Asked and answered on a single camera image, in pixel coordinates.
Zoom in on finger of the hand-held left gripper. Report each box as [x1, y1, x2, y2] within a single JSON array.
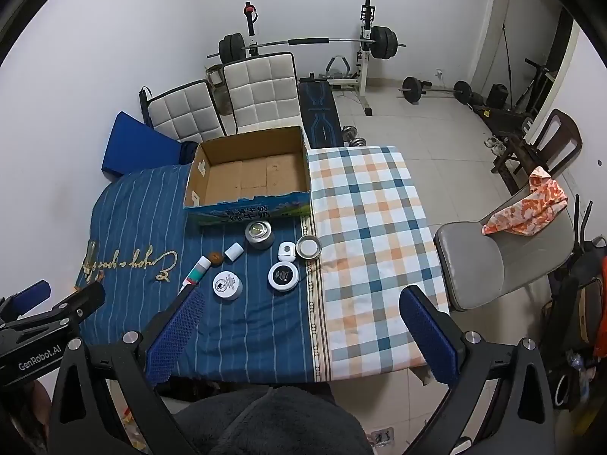
[[0, 281, 52, 323], [0, 281, 106, 343]]

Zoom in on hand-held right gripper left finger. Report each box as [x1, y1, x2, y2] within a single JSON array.
[[47, 288, 206, 455]]

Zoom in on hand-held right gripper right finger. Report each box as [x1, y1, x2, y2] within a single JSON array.
[[399, 285, 555, 455]]

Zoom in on white and teal tube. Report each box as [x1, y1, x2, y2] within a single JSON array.
[[179, 255, 212, 293]]

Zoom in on white round jar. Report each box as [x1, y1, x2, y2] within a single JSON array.
[[212, 270, 244, 300]]

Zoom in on white jar with black lid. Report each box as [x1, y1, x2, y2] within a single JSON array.
[[267, 260, 301, 293]]

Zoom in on silver round tin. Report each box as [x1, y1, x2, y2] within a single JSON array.
[[245, 220, 275, 250]]

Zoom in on gold tin with white lid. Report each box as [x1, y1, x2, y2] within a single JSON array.
[[296, 235, 323, 261]]

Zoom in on cardboard box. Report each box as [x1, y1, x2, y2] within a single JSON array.
[[183, 126, 312, 226]]

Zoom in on blue striped blanket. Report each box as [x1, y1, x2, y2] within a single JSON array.
[[78, 163, 328, 384]]

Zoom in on grey padded chair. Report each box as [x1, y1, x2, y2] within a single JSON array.
[[434, 182, 577, 311]]

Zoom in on plaid blanket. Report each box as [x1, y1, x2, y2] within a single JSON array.
[[306, 146, 451, 382]]

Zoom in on person's dark fleece lap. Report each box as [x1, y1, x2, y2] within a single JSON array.
[[161, 385, 375, 455]]

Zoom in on pile of bags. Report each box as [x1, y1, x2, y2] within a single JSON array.
[[541, 237, 607, 411]]

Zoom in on orange patterned cloth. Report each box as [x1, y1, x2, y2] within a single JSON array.
[[482, 166, 569, 238]]

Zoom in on blue cushion mat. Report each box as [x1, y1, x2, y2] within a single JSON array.
[[101, 112, 200, 182]]

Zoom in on chrome dumbbells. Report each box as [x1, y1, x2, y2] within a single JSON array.
[[342, 126, 368, 149]]

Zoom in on white quilted chair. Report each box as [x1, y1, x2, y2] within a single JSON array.
[[140, 80, 227, 145], [222, 52, 302, 136]]

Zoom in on dark wooden chair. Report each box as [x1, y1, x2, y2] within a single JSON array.
[[491, 108, 583, 190]]

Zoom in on black weight bench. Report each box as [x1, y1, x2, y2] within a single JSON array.
[[298, 80, 346, 149]]

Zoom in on short floor barbell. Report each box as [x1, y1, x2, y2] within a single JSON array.
[[397, 76, 472, 105]]

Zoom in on white barbell rack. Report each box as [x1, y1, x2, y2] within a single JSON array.
[[355, 0, 380, 117]]

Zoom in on black exercise machine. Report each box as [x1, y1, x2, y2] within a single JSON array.
[[514, 57, 559, 117]]

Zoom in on barbell with black plates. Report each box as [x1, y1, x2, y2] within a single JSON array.
[[207, 26, 407, 62]]

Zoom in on grey cable handle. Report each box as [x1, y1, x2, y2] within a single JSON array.
[[327, 55, 354, 79]]

